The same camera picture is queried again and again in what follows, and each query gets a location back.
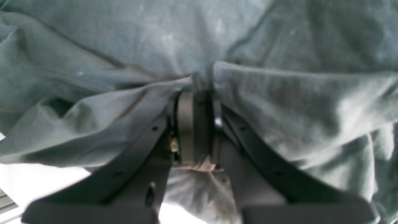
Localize dark grey t-shirt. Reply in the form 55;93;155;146
0;0;398;224

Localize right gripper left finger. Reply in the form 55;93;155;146
22;91;195;224

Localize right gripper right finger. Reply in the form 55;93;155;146
194;97;377;224

